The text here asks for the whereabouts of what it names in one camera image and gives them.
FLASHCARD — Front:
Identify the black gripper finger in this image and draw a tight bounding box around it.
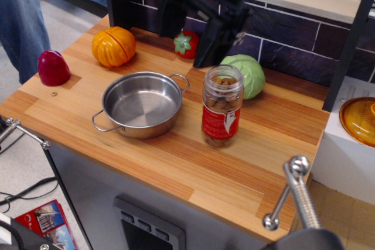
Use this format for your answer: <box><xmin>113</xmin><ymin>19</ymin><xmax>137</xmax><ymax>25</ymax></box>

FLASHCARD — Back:
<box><xmin>156</xmin><ymin>0</ymin><xmax>187</xmax><ymax>38</ymax></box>
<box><xmin>193</xmin><ymin>17</ymin><xmax>243</xmax><ymax>69</ymax></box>

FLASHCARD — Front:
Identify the clear almond jar red label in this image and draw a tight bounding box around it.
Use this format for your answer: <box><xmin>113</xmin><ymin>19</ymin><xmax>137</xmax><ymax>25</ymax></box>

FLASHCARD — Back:
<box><xmin>202</xmin><ymin>64</ymin><xmax>244</xmax><ymax>148</ymax></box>

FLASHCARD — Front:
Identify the stainless steel pot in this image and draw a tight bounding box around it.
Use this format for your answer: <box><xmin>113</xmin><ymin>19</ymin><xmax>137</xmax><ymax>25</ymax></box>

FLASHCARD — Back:
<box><xmin>91</xmin><ymin>71</ymin><xmax>190</xmax><ymax>139</ymax></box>

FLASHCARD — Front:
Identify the red toy tomato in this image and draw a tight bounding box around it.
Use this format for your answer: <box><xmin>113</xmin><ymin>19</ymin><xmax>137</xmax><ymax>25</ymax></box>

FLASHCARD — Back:
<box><xmin>173</xmin><ymin>30</ymin><xmax>200</xmax><ymax>59</ymax></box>

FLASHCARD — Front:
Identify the green toy cabbage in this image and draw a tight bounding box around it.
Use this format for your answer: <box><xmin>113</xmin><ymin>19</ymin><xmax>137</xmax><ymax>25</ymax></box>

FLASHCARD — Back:
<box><xmin>221</xmin><ymin>54</ymin><xmax>265</xmax><ymax>100</ymax></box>

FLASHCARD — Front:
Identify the orange toy pumpkin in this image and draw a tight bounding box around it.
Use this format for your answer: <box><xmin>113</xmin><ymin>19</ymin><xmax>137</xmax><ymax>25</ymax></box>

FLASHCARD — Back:
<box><xmin>91</xmin><ymin>26</ymin><xmax>136</xmax><ymax>67</ymax></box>

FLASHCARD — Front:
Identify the dark red toy vegetable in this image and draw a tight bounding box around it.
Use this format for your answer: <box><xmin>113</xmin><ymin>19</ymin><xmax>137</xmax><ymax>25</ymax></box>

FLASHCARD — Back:
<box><xmin>38</xmin><ymin>50</ymin><xmax>71</xmax><ymax>87</ymax></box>

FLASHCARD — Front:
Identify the right metal clamp screw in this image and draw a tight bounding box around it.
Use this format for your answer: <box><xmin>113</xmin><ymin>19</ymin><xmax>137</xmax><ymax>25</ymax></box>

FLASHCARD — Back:
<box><xmin>262</xmin><ymin>155</ymin><xmax>322</xmax><ymax>231</ymax></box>

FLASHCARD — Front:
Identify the metal clamp screw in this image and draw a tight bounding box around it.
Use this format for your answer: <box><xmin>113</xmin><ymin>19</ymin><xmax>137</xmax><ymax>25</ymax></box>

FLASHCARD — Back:
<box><xmin>1</xmin><ymin>118</ymin><xmax>51</xmax><ymax>150</ymax></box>
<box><xmin>262</xmin><ymin>155</ymin><xmax>322</xmax><ymax>231</ymax></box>

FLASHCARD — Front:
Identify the person leg in jeans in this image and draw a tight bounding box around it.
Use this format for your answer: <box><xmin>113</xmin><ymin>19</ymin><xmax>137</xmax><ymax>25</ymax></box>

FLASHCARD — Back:
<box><xmin>1</xmin><ymin>0</ymin><xmax>50</xmax><ymax>84</ymax></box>

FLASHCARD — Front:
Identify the orange glass lid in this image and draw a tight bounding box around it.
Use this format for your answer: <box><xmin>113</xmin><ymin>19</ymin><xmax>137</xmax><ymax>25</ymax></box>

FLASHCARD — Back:
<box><xmin>339</xmin><ymin>97</ymin><xmax>374</xmax><ymax>147</ymax></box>

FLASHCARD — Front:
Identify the left metal clamp screw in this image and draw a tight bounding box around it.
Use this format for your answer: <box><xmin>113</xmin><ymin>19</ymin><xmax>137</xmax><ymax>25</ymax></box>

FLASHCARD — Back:
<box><xmin>1</xmin><ymin>118</ymin><xmax>51</xmax><ymax>150</ymax></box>

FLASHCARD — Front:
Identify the toy oven control panel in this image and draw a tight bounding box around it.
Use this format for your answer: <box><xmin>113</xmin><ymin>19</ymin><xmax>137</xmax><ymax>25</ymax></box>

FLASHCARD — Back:
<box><xmin>113</xmin><ymin>197</ymin><xmax>186</xmax><ymax>250</ymax></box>

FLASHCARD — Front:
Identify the red postcard booklet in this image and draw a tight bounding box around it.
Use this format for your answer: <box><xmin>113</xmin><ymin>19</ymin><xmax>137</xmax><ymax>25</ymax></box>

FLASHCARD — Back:
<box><xmin>15</xmin><ymin>200</ymin><xmax>78</xmax><ymax>250</ymax></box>

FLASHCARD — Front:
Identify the dark shelf post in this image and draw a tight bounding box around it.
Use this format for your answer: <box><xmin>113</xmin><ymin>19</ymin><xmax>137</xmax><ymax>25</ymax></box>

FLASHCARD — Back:
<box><xmin>322</xmin><ymin>0</ymin><xmax>374</xmax><ymax>112</ymax></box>

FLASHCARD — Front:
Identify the black floor cable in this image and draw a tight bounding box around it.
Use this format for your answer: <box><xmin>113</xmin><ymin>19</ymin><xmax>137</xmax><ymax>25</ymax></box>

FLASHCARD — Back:
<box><xmin>0</xmin><ymin>176</ymin><xmax>59</xmax><ymax>214</ymax></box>

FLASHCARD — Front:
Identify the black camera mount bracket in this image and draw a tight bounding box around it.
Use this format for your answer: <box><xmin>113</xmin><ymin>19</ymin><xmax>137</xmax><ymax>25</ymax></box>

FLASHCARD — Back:
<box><xmin>1</xmin><ymin>216</ymin><xmax>59</xmax><ymax>250</ymax></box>

